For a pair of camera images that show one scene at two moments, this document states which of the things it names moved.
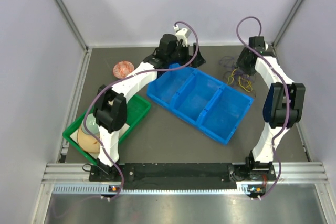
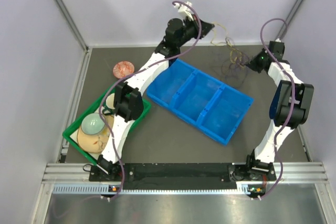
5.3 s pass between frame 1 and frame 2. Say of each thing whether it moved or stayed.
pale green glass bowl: stayed
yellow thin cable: moved
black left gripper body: moved
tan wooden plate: stayed
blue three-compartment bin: stayed
